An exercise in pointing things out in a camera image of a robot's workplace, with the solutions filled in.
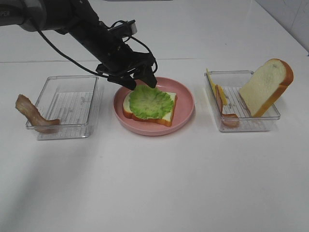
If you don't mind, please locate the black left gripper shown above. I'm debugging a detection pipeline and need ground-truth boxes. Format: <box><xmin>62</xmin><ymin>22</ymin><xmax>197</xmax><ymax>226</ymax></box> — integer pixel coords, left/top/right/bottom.
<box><xmin>69</xmin><ymin>16</ymin><xmax>157</xmax><ymax>90</ymax></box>

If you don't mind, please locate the green lettuce leaf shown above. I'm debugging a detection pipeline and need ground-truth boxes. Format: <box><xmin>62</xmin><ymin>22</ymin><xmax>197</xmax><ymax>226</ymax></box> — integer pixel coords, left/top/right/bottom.
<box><xmin>128</xmin><ymin>85</ymin><xmax>174</xmax><ymax>120</ymax></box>

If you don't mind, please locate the bread slice from tray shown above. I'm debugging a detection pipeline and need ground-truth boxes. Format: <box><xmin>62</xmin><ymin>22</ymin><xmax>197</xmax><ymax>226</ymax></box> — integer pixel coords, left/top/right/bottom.
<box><xmin>123</xmin><ymin>92</ymin><xmax>177</xmax><ymax>127</ymax></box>

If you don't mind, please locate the yellow cheese slice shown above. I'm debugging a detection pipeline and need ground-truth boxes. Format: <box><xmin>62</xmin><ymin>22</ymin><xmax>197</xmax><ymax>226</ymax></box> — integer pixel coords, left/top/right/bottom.
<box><xmin>206</xmin><ymin>69</ymin><xmax>227</xmax><ymax>105</ymax></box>

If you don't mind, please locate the pink bacon strip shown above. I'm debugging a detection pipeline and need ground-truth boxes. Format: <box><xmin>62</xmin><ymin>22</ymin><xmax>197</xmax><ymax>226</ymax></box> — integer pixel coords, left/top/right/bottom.
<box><xmin>215</xmin><ymin>84</ymin><xmax>240</xmax><ymax>128</ymax></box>

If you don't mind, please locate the dark brown bacon strip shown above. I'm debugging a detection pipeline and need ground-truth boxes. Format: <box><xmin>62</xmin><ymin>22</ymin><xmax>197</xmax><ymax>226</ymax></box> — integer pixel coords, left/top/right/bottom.
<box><xmin>15</xmin><ymin>94</ymin><xmax>60</xmax><ymax>127</ymax></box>

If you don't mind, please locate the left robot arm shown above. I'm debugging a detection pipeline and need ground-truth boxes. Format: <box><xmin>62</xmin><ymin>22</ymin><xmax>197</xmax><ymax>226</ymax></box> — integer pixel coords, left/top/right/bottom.
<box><xmin>0</xmin><ymin>0</ymin><xmax>158</xmax><ymax>90</ymax></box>

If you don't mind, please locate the pink round plate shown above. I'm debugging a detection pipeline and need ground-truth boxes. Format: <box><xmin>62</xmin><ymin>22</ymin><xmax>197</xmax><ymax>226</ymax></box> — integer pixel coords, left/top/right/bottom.
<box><xmin>113</xmin><ymin>77</ymin><xmax>195</xmax><ymax>136</ymax></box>

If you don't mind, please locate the left clear plastic tray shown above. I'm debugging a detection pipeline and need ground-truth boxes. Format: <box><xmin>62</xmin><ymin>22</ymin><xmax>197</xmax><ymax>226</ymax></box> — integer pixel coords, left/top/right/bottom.
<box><xmin>26</xmin><ymin>75</ymin><xmax>104</xmax><ymax>140</ymax></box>

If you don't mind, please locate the clear plastic tray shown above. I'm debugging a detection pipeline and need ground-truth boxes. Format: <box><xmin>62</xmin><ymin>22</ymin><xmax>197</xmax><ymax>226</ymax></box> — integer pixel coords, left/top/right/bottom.
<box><xmin>204</xmin><ymin>71</ymin><xmax>281</xmax><ymax>132</ymax></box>
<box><xmin>26</xmin><ymin>75</ymin><xmax>104</xmax><ymax>140</ymax></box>

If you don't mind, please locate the right clear plastic tray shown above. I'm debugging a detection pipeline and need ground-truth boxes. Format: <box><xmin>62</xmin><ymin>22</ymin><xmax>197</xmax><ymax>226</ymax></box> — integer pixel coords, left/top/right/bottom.
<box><xmin>204</xmin><ymin>71</ymin><xmax>281</xmax><ymax>132</ymax></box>

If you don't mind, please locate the bread slice in right tray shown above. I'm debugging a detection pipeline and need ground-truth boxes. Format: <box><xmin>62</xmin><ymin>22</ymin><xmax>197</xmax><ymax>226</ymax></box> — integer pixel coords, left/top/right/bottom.
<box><xmin>239</xmin><ymin>58</ymin><xmax>294</xmax><ymax>117</ymax></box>

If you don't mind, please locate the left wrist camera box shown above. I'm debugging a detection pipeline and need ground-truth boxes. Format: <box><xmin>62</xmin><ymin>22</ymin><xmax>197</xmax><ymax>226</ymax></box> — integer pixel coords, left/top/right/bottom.
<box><xmin>109</xmin><ymin>20</ymin><xmax>137</xmax><ymax>39</ymax></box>

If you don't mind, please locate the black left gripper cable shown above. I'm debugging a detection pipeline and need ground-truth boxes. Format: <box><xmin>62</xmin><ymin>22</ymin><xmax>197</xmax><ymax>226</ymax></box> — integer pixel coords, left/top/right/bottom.
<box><xmin>31</xmin><ymin>20</ymin><xmax>158</xmax><ymax>78</ymax></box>

